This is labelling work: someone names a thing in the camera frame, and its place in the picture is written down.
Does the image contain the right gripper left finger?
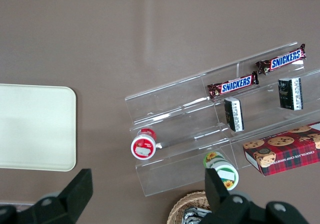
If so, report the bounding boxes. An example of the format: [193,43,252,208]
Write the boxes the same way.
[0,168,94,224]

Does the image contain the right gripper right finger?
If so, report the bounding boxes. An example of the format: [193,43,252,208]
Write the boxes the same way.
[196,168,311,224]

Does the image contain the oval wicker basket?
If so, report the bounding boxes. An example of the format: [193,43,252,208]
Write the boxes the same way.
[166,189,214,224]

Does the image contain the beige plastic tray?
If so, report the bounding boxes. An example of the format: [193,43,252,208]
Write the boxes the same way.
[0,83,77,173]

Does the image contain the stacked foil containers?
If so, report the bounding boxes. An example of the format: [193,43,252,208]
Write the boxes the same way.
[183,205,214,224]

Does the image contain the green sunflower cup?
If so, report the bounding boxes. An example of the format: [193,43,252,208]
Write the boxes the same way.
[202,151,240,191]

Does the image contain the red plaid cookie box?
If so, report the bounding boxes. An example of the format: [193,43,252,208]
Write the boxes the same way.
[242,121,320,177]

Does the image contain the small black chocolate box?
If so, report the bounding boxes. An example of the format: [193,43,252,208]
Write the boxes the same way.
[277,77,304,111]
[223,97,246,133]

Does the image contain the red white cup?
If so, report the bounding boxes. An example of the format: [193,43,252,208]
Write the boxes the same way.
[130,128,158,161]

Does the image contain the clear acrylic stepped shelf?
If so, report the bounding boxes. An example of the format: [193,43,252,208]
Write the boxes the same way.
[200,41,320,177]
[124,73,239,197]

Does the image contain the Snickers bar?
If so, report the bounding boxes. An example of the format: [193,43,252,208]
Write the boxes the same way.
[255,43,307,76]
[206,71,260,102]

